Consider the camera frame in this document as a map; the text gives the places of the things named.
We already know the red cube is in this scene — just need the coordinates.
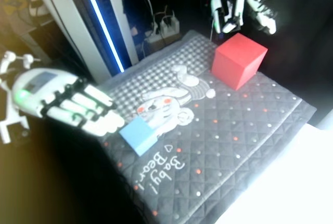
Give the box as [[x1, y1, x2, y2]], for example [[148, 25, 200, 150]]
[[211, 32, 268, 91]]

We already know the blue cube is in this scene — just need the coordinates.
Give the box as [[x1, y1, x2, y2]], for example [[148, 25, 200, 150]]
[[119, 116, 159, 157]]

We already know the white tower with blue light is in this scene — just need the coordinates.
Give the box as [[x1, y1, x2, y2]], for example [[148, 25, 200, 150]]
[[28, 0, 140, 84]]

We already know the white power strip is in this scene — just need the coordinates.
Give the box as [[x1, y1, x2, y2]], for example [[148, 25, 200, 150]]
[[144, 17, 181, 44]]

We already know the grey quilt with bear print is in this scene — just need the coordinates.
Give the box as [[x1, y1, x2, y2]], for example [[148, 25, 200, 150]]
[[97, 30, 318, 224]]

